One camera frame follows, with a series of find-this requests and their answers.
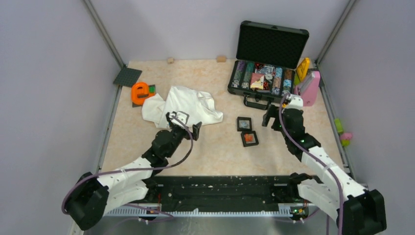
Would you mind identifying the white t-shirt garment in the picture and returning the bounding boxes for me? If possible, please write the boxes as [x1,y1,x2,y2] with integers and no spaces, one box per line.
[141,86,224,129]

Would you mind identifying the black display frame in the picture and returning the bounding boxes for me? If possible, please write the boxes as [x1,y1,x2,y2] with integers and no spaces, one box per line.
[241,131,259,147]

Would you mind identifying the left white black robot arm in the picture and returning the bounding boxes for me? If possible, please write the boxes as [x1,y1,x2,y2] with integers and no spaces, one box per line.
[61,112,203,231]

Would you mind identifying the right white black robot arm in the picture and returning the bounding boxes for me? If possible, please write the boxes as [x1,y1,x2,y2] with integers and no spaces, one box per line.
[262,94,387,235]

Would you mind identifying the black box with blue brooch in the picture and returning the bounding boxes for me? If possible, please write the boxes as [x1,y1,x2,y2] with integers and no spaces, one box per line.
[236,117,253,132]

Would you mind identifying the green lego brick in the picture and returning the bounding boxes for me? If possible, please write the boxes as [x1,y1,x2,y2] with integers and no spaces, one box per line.
[149,85,156,94]

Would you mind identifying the pink box with grey lid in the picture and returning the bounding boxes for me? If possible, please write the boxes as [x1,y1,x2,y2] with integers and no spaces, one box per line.
[294,70,321,107]

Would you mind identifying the small dark mat under dispenser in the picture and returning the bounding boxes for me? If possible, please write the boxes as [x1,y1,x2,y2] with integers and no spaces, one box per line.
[132,84,157,108]

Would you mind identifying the yellow toy block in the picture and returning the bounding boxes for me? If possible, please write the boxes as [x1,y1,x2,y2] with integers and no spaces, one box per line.
[296,57,310,82]

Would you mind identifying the green pink toy bricks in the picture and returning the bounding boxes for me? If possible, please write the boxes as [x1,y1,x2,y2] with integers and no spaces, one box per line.
[334,118,353,147]

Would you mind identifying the small wooden block left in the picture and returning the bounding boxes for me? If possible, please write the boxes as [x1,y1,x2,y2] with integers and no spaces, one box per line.
[167,57,174,64]

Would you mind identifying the small wooden block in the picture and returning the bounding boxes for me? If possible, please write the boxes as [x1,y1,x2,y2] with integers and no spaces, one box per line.
[167,57,174,64]
[216,55,227,63]

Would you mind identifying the dark grey lego baseplate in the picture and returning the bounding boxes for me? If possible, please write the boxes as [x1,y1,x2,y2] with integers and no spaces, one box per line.
[113,67,142,88]

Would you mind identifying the black open poker chip case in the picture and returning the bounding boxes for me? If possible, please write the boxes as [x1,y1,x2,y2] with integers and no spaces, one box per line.
[227,21,310,110]

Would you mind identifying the small wooden block right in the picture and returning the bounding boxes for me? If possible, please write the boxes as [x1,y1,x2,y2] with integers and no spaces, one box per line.
[216,55,227,63]

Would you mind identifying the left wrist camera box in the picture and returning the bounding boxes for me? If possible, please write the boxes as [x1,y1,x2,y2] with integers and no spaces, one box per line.
[171,111,189,126]

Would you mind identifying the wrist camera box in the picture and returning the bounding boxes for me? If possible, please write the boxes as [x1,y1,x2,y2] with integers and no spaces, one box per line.
[284,94,303,110]
[171,111,189,126]

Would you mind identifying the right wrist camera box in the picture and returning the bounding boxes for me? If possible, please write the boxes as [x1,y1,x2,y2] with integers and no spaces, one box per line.
[284,94,303,110]

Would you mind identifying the black mounting base plate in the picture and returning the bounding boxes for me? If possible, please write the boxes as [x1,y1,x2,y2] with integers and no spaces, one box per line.
[134,176,313,217]

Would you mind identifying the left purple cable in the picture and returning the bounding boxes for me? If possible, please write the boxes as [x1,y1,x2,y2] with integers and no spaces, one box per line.
[61,116,194,224]

